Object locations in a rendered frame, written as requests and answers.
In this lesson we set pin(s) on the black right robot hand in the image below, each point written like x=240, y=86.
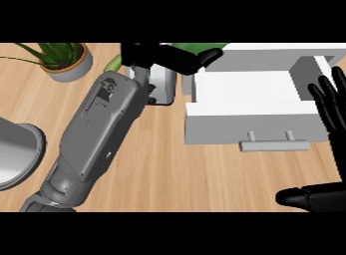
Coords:
x=345, y=156

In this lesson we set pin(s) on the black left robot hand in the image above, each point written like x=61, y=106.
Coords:
x=146, y=53

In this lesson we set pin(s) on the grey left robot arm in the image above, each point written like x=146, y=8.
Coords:
x=101, y=126

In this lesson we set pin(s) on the silver metal cup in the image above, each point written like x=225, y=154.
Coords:
x=163, y=86

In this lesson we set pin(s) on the white drawer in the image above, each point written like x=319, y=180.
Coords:
x=249, y=119

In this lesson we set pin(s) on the pale green curved object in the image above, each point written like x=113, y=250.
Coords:
x=113, y=63

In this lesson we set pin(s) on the green rounded object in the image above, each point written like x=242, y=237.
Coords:
x=193, y=47

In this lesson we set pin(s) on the potted green plant grey pot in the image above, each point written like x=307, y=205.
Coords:
x=63, y=63

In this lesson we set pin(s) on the white cabinet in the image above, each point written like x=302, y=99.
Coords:
x=279, y=54

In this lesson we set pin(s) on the grey metal cylinder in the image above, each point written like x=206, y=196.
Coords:
x=8, y=152

